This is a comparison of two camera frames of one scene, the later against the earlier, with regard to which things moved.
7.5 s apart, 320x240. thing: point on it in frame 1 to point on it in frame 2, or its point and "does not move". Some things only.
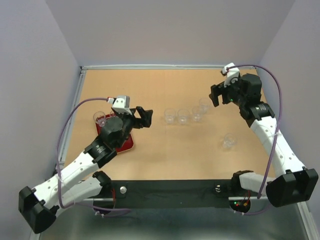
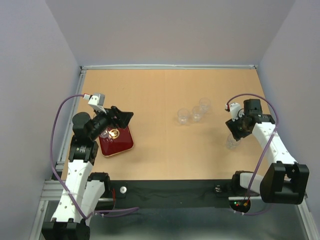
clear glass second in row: (183, 115) does not move
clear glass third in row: (197, 111) does not move
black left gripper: (145, 120) to (122, 118)
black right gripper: (219, 89) to (236, 134)
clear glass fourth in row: (204, 103) does not move
